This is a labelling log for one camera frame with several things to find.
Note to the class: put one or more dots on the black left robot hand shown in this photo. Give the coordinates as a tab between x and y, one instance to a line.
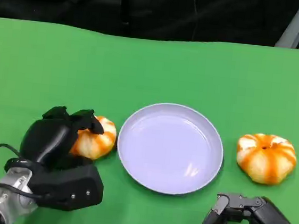
46	141

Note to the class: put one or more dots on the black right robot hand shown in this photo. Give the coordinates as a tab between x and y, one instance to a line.
269	221

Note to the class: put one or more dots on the orange white toy bread roll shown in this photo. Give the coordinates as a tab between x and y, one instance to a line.
266	160
98	144

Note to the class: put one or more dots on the lilac plate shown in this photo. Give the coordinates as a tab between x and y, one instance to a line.
171	149

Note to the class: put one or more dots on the green table cloth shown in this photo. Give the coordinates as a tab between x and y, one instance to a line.
153	72

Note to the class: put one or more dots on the black backdrop curtain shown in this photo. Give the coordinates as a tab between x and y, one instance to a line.
96	2

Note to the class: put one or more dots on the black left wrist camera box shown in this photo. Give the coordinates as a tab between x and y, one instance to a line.
72	186

